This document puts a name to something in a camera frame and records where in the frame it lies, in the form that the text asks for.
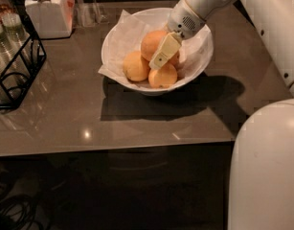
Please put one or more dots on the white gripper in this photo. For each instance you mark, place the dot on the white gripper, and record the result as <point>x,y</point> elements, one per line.
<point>183,20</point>

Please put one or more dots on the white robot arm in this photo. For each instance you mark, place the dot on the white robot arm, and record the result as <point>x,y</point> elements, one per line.
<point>261,187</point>

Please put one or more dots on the hidden back orange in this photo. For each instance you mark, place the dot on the hidden back orange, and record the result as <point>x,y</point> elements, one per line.
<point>175,59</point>

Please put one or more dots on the white ceramic bowl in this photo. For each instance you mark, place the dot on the white ceramic bowl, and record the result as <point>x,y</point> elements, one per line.
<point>204,48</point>

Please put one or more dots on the white paper liner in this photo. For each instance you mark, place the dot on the white paper liner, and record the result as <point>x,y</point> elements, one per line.
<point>127,35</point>

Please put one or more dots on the clear glass container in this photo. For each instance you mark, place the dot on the clear glass container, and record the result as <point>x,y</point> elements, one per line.
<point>89,13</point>

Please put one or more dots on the white lidded jar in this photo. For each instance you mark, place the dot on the white lidded jar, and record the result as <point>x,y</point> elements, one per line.
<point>51,19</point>

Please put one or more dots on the stacked clear cups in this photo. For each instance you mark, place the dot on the stacked clear cups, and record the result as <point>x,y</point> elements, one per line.
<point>14,60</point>

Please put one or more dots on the black wire rack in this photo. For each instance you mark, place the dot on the black wire rack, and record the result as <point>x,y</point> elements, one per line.
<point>35,52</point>

